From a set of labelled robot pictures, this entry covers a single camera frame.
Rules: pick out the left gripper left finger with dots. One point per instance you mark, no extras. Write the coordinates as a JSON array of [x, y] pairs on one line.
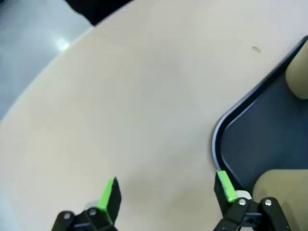
[[113, 199]]

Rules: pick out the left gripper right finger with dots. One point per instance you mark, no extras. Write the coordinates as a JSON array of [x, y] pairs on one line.
[[226, 190]]

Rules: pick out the tan plastic cup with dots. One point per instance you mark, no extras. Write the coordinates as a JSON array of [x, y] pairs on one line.
[[299, 74], [288, 187]]

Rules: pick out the person in black cardigan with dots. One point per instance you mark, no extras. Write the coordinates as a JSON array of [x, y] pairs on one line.
[[96, 12]]

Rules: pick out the black plastic serving tray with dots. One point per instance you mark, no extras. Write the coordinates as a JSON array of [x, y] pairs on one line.
[[264, 134]]

